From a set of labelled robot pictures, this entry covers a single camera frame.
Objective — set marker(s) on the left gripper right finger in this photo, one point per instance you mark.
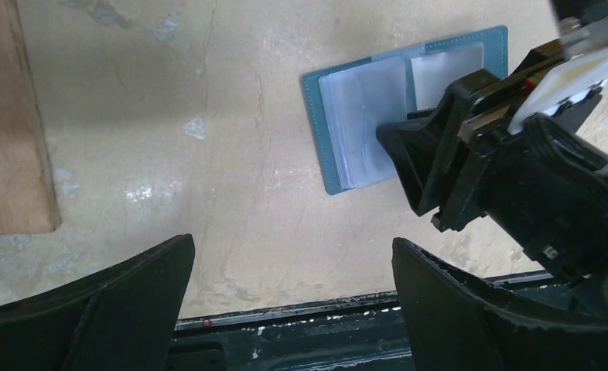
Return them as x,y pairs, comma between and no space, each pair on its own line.
458,321

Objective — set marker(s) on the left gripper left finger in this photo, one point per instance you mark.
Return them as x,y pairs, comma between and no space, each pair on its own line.
120,318

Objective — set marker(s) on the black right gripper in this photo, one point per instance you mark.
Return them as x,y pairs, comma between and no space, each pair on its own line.
548,189

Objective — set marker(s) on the teal card holder wallet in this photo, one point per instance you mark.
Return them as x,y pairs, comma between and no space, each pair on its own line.
346,103

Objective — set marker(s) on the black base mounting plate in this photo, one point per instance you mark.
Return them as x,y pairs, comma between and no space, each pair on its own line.
365,332

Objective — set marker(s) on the wooden board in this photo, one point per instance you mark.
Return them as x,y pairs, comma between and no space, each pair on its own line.
27,197

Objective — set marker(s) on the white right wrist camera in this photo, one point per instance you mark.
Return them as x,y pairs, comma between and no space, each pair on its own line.
583,34

